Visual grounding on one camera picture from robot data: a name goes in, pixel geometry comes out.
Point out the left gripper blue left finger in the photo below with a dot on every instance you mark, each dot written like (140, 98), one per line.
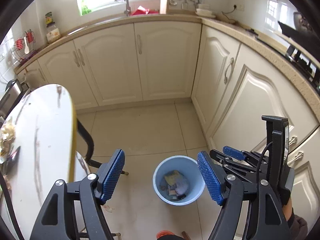
(111, 174)

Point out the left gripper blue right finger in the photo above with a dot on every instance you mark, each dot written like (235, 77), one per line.
(213, 176)

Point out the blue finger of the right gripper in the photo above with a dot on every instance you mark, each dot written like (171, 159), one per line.
(233, 153)

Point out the clear pink plastic bag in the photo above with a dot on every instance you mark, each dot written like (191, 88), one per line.
(182, 187)

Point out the yellow snack wrapper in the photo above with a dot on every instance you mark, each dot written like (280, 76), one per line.
(172, 176)

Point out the light blue trash bin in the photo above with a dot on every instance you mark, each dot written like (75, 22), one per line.
(188, 168)

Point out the silver kitchen faucet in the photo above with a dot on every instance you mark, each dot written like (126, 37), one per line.
(126, 0)

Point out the right hand dark sleeve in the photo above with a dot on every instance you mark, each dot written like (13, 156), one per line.
(287, 209)

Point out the cream base cabinets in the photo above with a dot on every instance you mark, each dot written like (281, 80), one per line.
(231, 78)

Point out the orange slipper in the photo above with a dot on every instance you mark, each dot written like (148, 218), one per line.
(164, 233)

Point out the round white marble table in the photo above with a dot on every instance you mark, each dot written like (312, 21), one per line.
(44, 127)

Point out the crumpled beige wrapper pile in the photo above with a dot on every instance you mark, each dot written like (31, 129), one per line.
(7, 139)

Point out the black gas stove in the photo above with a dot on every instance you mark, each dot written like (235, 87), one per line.
(301, 50)

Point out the black silver grill appliance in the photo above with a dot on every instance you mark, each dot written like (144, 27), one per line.
(13, 94)

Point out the black frying pan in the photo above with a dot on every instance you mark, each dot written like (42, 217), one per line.
(301, 24)

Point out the stacked white bowls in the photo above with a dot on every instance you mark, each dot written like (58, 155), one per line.
(203, 10)

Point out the glass jar with yellow lid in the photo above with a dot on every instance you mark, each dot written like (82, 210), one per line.
(53, 33)

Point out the red basin in sink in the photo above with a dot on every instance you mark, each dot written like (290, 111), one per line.
(143, 11)

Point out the green dish soap bottle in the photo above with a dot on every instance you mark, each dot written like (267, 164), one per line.
(85, 10)

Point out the wooden cutting board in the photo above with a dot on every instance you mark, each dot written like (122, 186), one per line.
(164, 6)

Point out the phone on gripper mount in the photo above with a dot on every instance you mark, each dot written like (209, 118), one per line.
(277, 129)

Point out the wire rack with red cups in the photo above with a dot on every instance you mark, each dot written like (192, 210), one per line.
(24, 47)

